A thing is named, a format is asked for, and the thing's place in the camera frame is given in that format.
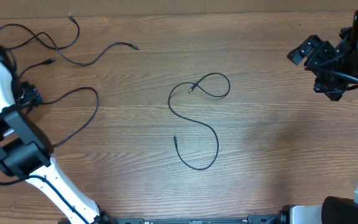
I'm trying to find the black thin cable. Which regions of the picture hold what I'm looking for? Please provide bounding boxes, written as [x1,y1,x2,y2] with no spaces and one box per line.
[168,72,231,171]
[0,14,140,67]

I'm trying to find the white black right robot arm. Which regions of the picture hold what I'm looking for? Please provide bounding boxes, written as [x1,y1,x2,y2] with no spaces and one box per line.
[277,22,358,223]

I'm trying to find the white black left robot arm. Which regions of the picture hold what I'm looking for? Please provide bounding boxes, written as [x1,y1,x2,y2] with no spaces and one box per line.
[0,46,111,223]

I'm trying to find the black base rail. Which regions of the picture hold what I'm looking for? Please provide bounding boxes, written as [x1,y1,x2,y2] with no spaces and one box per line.
[115,214,287,224]

